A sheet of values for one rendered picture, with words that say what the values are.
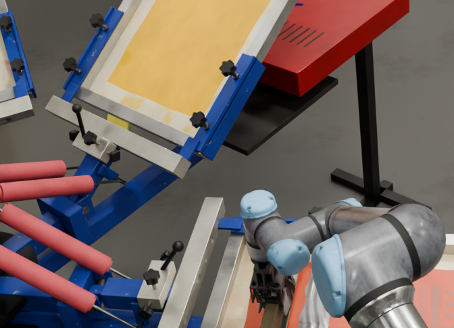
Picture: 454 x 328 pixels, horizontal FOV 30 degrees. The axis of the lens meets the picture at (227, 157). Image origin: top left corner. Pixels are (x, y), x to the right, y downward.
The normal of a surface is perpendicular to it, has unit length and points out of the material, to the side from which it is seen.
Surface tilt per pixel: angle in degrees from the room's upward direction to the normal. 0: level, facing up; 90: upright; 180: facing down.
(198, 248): 0
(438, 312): 0
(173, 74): 32
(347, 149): 0
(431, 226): 45
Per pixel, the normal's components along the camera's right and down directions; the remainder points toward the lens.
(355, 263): 0.01, -0.39
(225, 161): -0.15, -0.78
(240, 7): -0.48, -0.39
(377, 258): 0.18, -0.52
